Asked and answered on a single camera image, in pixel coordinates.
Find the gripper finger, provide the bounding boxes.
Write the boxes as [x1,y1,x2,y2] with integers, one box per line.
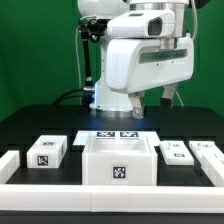
[128,92,144,119]
[160,83,177,109]

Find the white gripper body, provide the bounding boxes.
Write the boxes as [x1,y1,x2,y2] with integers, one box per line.
[106,37,194,94]

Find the white cabinet box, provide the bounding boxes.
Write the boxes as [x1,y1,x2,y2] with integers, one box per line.
[82,136,158,186]

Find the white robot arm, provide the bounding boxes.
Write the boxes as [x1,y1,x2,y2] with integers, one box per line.
[78,0,196,119]

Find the white right fence piece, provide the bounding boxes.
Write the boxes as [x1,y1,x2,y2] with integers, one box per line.
[201,153,224,187]

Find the white fence piece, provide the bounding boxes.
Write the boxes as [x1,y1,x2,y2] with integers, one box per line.
[201,153,224,187]
[0,150,20,184]

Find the white block with marker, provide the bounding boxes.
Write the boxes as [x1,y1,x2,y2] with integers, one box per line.
[26,135,67,168]

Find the white left fence piece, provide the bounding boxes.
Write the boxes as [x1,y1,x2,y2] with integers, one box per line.
[0,150,20,184]

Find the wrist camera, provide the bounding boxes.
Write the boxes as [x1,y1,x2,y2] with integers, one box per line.
[107,10,175,38]

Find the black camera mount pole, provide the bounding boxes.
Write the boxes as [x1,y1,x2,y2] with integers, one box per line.
[78,19,99,90]

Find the black cable bundle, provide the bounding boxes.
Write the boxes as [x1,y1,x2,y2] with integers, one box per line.
[52,88,94,106]

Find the white marker base plate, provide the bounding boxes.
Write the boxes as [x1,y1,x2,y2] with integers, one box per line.
[73,130,160,146]

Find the white front fence rail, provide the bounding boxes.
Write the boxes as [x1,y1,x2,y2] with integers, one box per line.
[0,184,224,214]

